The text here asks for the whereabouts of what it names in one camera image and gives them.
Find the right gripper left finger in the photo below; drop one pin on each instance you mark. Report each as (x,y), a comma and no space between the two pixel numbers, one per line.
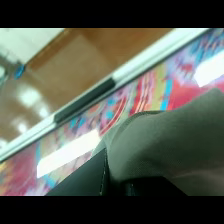
(87,178)

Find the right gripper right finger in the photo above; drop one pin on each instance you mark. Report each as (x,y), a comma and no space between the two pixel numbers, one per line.
(150,187)

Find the dark green garment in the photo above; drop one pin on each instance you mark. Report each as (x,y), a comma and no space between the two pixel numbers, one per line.
(166,143)

